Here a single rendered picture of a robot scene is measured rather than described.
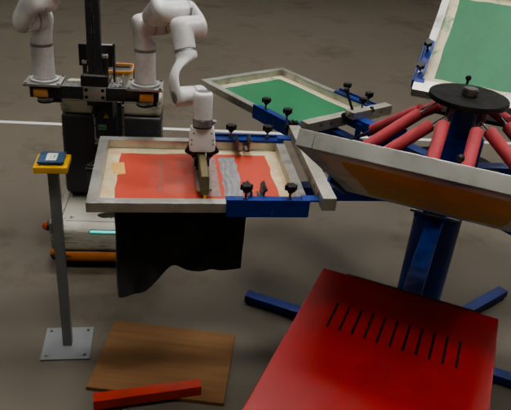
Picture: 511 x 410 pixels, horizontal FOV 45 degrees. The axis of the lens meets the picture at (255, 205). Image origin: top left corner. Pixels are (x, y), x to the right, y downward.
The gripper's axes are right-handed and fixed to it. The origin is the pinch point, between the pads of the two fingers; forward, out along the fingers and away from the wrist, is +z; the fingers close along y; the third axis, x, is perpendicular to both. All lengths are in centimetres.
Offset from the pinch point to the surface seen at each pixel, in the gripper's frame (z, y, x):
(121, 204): 4.4, 29.2, 28.6
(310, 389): 1, -14, 129
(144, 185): 6.0, 21.9, 8.3
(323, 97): -2, -73, -98
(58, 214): 28, 58, -13
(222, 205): 4.9, -5.7, 28.7
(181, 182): 5.9, 8.1, 5.3
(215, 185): 6.2, -4.9, 7.2
